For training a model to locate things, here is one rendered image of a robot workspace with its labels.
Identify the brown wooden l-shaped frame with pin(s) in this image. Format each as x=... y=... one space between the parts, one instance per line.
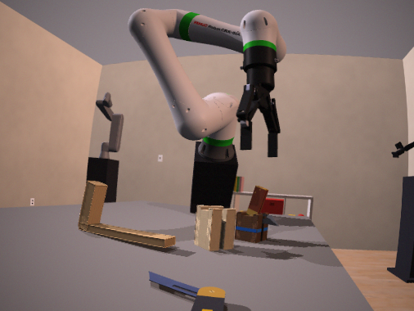
x=92 y=205

